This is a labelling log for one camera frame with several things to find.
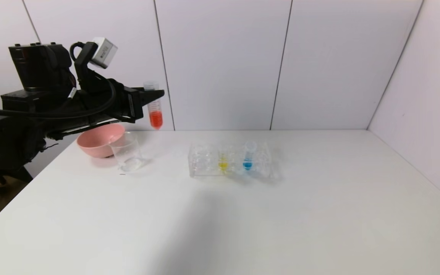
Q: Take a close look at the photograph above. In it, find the clear acrylic test tube rack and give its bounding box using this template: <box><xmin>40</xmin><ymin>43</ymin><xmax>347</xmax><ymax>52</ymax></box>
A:
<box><xmin>188</xmin><ymin>142</ymin><xmax>278</xmax><ymax>180</ymax></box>

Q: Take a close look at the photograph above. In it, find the clear glass beaker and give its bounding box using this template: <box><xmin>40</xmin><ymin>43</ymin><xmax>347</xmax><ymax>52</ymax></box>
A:
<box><xmin>109</xmin><ymin>132</ymin><xmax>145</xmax><ymax>173</ymax></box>

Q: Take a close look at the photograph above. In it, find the pink bowl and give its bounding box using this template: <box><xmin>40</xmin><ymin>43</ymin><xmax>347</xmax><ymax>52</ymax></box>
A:
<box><xmin>76</xmin><ymin>123</ymin><xmax>126</xmax><ymax>159</ymax></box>

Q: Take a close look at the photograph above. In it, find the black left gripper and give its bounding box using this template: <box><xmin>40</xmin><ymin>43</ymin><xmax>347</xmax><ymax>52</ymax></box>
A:
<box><xmin>104</xmin><ymin>78</ymin><xmax>165</xmax><ymax>123</ymax></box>

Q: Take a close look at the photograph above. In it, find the test tube with blue pigment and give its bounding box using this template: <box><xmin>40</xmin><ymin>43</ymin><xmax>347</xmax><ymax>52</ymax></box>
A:
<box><xmin>243</xmin><ymin>140</ymin><xmax>257</xmax><ymax>171</ymax></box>

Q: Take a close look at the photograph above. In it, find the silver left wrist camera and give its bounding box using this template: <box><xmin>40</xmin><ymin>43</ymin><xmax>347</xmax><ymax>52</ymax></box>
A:
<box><xmin>91</xmin><ymin>37</ymin><xmax>118</xmax><ymax>70</ymax></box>

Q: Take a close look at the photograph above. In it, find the test tube with yellow pigment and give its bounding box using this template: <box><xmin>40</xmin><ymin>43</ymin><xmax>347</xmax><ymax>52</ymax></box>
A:
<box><xmin>218</xmin><ymin>143</ymin><xmax>230</xmax><ymax>173</ymax></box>

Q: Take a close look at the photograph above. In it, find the test tube with red pigment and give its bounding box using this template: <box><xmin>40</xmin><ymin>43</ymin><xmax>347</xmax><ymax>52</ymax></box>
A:
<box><xmin>143</xmin><ymin>81</ymin><xmax>164</xmax><ymax>131</ymax></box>

